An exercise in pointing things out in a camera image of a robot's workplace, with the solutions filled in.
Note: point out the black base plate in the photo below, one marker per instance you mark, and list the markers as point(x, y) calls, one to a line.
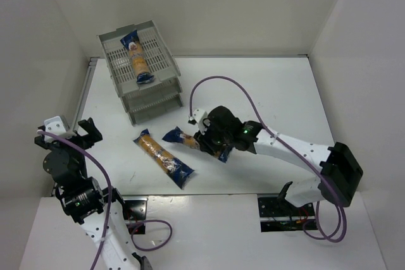
point(133, 212)
point(277, 216)

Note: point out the grey stacked tray shelf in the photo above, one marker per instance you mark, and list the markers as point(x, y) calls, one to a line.
point(143, 102)

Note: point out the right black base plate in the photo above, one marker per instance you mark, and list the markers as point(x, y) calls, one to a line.
point(277, 216)

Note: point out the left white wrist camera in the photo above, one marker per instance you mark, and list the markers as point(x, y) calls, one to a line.
point(57, 125)

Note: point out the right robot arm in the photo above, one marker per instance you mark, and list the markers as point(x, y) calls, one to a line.
point(336, 171)

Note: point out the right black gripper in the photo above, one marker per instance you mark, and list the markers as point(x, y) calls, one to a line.
point(206, 145)

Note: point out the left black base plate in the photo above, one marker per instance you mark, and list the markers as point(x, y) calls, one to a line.
point(133, 212)

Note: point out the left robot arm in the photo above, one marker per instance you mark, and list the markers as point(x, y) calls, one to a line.
point(98, 211)

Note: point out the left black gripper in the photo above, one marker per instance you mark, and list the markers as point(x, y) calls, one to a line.
point(77, 137)

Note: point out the aluminium rail left edge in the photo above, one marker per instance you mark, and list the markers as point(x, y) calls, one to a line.
point(84, 93)

